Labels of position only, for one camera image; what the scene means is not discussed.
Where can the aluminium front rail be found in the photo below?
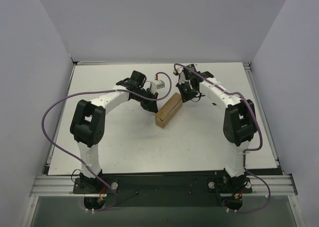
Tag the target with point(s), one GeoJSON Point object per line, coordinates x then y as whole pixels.
{"type": "Point", "coordinates": [278, 185]}

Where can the brown cardboard express box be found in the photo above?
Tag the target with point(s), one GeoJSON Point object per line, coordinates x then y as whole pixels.
{"type": "Point", "coordinates": [168, 110]}

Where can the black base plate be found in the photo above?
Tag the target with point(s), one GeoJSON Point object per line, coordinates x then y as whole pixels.
{"type": "Point", "coordinates": [166, 199]}

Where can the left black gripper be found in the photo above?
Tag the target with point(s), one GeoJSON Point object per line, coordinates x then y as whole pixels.
{"type": "Point", "coordinates": [148, 101]}

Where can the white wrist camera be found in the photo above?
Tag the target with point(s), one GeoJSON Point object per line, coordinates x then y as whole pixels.
{"type": "Point", "coordinates": [183, 75]}
{"type": "Point", "coordinates": [156, 85]}

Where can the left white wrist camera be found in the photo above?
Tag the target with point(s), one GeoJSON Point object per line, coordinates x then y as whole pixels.
{"type": "Point", "coordinates": [156, 85]}

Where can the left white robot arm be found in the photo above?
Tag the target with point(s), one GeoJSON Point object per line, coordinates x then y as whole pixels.
{"type": "Point", "coordinates": [88, 123]}

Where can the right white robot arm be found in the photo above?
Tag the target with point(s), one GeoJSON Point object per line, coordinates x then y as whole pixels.
{"type": "Point", "coordinates": [238, 125]}

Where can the aluminium rail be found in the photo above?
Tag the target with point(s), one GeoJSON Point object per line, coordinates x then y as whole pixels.
{"type": "Point", "coordinates": [278, 185]}
{"type": "Point", "coordinates": [147, 62]}

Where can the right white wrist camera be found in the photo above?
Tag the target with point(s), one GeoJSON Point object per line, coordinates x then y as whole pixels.
{"type": "Point", "coordinates": [183, 75]}

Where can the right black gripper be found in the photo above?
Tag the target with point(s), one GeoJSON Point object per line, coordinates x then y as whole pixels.
{"type": "Point", "coordinates": [187, 93]}

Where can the aluminium back rail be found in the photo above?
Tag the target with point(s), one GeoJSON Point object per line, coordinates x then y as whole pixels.
{"type": "Point", "coordinates": [147, 62]}

